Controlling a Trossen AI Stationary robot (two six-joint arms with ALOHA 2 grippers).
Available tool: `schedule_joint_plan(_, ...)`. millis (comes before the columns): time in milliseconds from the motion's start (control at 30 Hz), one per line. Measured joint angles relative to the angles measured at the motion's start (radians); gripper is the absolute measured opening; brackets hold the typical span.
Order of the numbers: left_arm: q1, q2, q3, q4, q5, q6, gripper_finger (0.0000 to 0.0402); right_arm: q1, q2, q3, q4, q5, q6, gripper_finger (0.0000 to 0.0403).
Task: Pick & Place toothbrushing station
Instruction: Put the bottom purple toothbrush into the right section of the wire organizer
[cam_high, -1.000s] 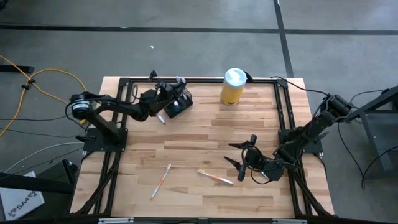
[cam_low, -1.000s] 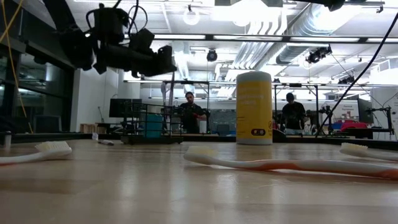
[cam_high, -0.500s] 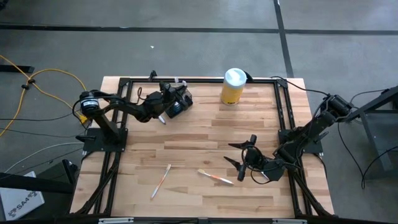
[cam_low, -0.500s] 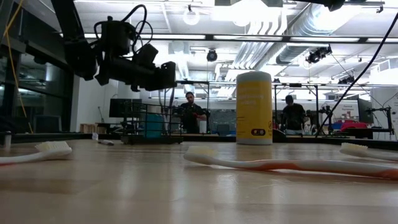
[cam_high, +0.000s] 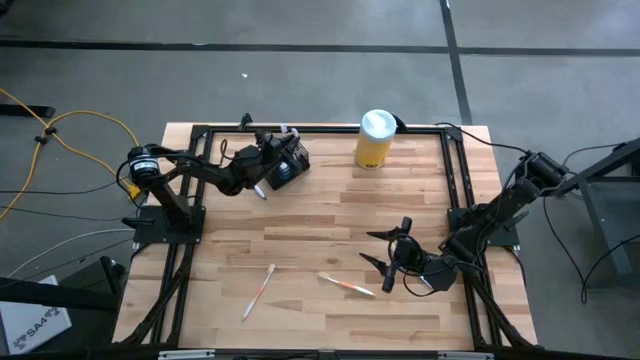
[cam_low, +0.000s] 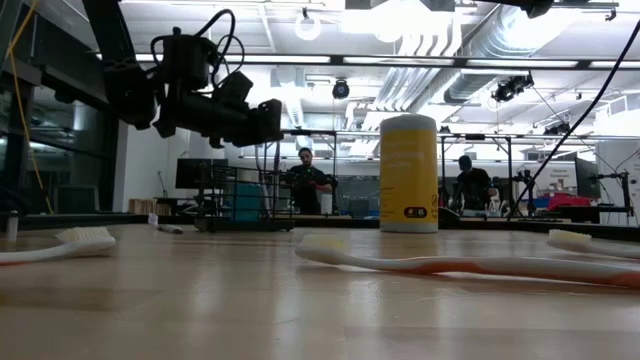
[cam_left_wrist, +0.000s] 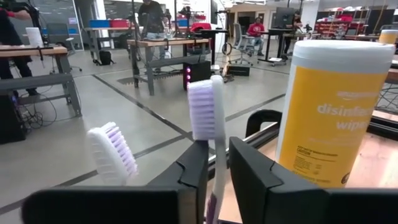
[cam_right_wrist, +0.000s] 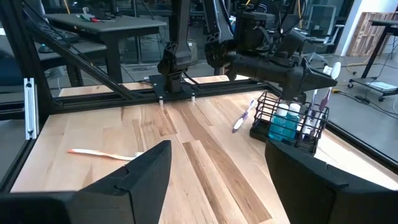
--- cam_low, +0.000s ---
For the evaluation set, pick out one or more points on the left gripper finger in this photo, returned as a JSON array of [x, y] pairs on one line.
[[270, 122]]

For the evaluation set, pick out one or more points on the orange white toothbrush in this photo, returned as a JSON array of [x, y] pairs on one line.
[[570, 241], [450, 265], [85, 240]]

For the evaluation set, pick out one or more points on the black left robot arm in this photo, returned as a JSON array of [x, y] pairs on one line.
[[120, 75]]

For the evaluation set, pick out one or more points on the small black robot arm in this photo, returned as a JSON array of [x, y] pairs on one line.
[[526, 176]]

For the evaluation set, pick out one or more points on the black computer monitor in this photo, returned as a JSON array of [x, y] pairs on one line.
[[192, 174], [586, 177]]

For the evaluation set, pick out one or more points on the long white light strip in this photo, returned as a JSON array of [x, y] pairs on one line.
[[400, 60], [147, 57], [275, 59], [520, 63], [615, 65]]

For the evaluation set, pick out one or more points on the person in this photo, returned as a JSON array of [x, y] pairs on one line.
[[472, 187], [306, 185]]

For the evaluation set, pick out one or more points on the black hanging spotlight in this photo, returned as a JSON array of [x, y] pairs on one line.
[[341, 90]]

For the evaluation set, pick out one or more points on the white cylinder container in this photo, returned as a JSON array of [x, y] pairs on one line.
[[326, 204]]

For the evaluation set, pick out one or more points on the wooden crate stack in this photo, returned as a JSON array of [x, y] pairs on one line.
[[142, 206]]

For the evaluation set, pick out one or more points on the yellow wipes canister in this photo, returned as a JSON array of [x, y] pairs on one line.
[[407, 175]]

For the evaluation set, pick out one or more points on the black track light cluster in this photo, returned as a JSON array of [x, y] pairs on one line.
[[557, 129], [512, 89]]

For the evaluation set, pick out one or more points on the red bag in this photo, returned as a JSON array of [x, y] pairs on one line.
[[567, 202]]

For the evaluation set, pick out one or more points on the black metal workstation frame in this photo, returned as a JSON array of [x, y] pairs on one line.
[[310, 132], [475, 136]]

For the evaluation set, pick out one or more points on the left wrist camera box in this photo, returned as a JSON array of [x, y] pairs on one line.
[[185, 60]]

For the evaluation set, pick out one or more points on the black table frame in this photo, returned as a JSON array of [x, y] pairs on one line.
[[340, 223]]

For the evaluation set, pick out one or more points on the silver air duct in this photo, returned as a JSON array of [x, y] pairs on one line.
[[480, 75]]

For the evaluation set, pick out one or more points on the small white post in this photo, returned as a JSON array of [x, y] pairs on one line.
[[13, 225]]

